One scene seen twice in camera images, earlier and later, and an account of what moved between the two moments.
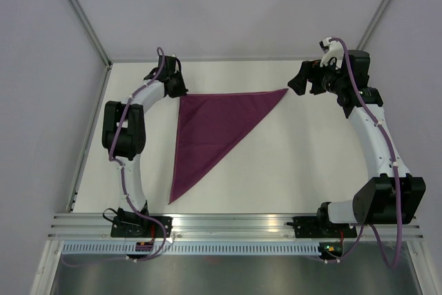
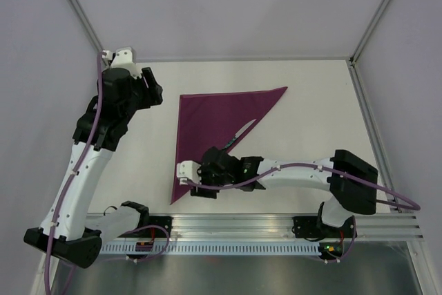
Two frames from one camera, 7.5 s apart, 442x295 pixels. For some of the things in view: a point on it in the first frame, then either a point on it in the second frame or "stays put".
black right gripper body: x=325 y=77 -> x=209 y=177
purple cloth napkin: x=209 y=126 stays put
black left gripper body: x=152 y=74 -> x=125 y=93
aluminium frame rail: x=97 y=226 stays put
